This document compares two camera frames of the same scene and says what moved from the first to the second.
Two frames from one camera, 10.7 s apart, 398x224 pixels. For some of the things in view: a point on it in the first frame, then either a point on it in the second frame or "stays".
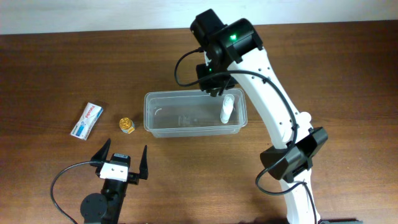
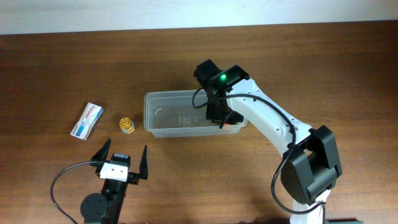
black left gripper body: [133, 177] stays
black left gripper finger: [143, 172] stays
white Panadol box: [88, 122] stays
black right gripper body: [214, 91] to [218, 113]
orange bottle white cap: [305, 117] to [227, 126]
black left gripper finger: [102, 153] stays
